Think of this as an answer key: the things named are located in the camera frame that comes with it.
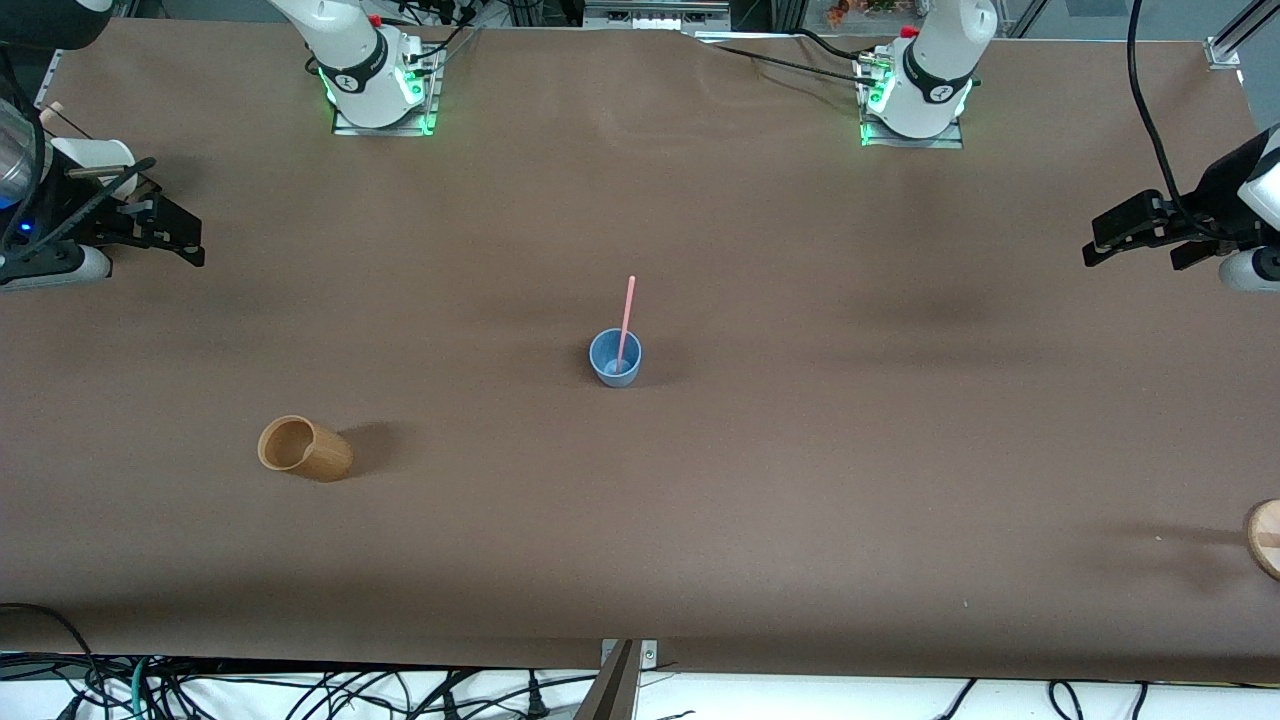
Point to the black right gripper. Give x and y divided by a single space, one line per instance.
62 216

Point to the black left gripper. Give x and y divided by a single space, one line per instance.
1213 196

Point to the pink chopstick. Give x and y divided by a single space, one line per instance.
629 300

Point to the blue cup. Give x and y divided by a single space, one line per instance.
630 376

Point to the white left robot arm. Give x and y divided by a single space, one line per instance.
935 60

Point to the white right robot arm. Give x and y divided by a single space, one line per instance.
350 50

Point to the white cylinder cup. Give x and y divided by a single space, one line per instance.
95 155

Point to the bamboo cup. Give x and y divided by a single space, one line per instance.
325 460

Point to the round wooden disc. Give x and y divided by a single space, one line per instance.
1266 540

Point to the dark metal bar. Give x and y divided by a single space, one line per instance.
612 695

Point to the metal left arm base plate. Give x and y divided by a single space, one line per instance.
952 138

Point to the aluminium frame corner post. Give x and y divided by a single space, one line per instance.
1235 40

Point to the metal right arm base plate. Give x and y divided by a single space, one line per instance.
432 95

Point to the grey metal rail block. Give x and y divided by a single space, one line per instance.
655 14

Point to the metal table edge bracket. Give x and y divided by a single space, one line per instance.
648 654

